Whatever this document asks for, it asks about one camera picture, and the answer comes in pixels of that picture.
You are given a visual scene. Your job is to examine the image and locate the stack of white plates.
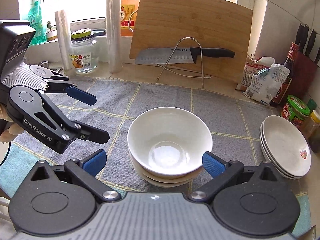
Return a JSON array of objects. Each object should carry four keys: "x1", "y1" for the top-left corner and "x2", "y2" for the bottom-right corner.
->
[{"x1": 260, "y1": 115, "x2": 311, "y2": 179}]

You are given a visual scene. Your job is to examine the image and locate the dark soy sauce bottle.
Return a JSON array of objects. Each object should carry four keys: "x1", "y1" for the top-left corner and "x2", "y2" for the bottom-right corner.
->
[{"x1": 271, "y1": 42, "x2": 299, "y2": 107}]

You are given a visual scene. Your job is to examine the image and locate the green dish soap bottle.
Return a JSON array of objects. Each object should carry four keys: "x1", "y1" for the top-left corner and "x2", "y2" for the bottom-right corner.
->
[{"x1": 28, "y1": 0, "x2": 47, "y2": 45}]

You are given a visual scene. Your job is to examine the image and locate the green cap seasoning jar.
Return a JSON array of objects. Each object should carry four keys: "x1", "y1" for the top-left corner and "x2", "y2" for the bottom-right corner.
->
[{"x1": 307, "y1": 98, "x2": 317, "y2": 112}]

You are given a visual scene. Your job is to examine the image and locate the grey checked dish mat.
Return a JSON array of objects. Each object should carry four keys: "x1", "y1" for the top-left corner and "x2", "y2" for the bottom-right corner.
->
[{"x1": 12, "y1": 76, "x2": 304, "y2": 198}]

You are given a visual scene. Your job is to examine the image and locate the yellow spice jar white cap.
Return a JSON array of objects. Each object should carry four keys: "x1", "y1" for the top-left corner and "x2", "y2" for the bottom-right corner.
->
[{"x1": 300, "y1": 109, "x2": 320, "y2": 140}]

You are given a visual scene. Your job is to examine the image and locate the white bowl pink flower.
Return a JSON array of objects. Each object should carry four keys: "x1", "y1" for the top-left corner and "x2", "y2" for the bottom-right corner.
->
[
  {"x1": 130, "y1": 154, "x2": 203, "y2": 184},
  {"x1": 127, "y1": 107, "x2": 213, "y2": 176}
]

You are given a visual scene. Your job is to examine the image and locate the dark glass oil bottle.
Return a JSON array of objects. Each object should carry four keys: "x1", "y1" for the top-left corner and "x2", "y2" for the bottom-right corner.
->
[{"x1": 309, "y1": 127, "x2": 320, "y2": 153}]

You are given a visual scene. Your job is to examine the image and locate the tall cling film roll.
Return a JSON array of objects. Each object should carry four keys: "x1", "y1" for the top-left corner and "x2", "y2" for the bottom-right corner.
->
[{"x1": 106, "y1": 0, "x2": 123, "y2": 74}]

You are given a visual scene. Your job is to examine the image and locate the orange cooking oil bottle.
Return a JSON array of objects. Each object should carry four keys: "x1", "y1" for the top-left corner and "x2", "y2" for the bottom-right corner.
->
[{"x1": 120, "y1": 0, "x2": 139, "y2": 37}]

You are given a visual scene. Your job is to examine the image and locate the green lid sauce jar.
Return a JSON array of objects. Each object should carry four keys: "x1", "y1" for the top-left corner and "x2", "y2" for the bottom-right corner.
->
[{"x1": 280, "y1": 95, "x2": 311, "y2": 128}]

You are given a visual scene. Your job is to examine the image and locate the gloved left hand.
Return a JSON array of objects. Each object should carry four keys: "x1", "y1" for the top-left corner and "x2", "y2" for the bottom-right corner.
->
[{"x1": 0, "y1": 103, "x2": 24, "y2": 143}]

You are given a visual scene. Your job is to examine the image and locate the teal cloth under mat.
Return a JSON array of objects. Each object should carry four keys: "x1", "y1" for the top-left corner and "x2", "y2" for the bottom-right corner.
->
[{"x1": 1, "y1": 143, "x2": 56, "y2": 198}]

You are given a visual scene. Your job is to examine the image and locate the metal wire board stand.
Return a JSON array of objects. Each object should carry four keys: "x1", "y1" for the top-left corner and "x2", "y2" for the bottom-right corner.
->
[{"x1": 155, "y1": 36, "x2": 212, "y2": 90}]

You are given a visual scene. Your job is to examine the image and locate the bamboo cutting board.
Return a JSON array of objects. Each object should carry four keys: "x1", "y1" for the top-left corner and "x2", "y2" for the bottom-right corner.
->
[{"x1": 129, "y1": 0, "x2": 253, "y2": 83}]

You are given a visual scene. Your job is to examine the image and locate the black cable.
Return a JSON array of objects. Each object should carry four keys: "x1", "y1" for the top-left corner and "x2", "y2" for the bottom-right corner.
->
[{"x1": 0, "y1": 142, "x2": 12, "y2": 168}]

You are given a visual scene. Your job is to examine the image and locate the black handled santoku knife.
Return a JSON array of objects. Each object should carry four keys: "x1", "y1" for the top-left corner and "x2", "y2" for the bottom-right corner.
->
[{"x1": 135, "y1": 47, "x2": 235, "y2": 64}]

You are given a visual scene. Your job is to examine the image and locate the red white snack bag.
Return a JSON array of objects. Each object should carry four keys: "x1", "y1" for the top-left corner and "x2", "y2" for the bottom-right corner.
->
[{"x1": 236, "y1": 56, "x2": 275, "y2": 92}]

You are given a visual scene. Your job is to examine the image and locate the dark red knife block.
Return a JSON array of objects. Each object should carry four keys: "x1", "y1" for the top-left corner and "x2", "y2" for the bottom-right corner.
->
[{"x1": 287, "y1": 24, "x2": 317, "y2": 99}]

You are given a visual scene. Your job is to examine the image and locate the white plastic food bag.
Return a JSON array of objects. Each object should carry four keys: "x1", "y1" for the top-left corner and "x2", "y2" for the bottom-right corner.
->
[{"x1": 243, "y1": 63, "x2": 283, "y2": 105}]

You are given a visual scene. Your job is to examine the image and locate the clear glass jar yellow label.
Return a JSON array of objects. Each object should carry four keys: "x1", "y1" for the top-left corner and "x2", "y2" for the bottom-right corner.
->
[{"x1": 69, "y1": 28, "x2": 99, "y2": 75}]

